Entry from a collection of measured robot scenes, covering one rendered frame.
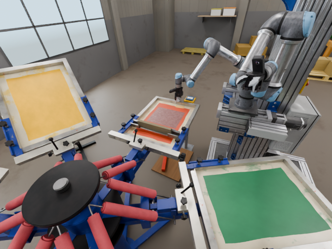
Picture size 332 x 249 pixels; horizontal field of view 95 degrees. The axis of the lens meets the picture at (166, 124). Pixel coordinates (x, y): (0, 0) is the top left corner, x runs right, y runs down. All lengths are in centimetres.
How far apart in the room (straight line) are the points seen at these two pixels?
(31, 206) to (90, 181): 23
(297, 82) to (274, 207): 93
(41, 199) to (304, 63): 175
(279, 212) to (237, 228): 29
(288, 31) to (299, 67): 41
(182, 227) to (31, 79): 210
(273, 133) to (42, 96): 193
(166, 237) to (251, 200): 111
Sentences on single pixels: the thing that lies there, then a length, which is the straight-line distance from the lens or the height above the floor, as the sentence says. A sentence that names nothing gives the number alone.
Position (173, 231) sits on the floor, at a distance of 204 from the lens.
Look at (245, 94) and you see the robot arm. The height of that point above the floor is 139.
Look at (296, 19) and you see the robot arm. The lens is 122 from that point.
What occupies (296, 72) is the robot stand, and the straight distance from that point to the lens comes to 156.
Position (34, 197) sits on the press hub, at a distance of 91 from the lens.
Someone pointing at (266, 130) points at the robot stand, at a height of 117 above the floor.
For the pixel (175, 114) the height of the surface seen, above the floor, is 97.
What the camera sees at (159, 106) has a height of 97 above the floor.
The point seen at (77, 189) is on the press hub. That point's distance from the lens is 83.
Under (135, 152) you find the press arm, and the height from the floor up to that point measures 104.
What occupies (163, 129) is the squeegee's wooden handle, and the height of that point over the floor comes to 105.
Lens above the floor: 196
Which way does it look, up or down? 39 degrees down
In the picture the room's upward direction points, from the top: 2 degrees counter-clockwise
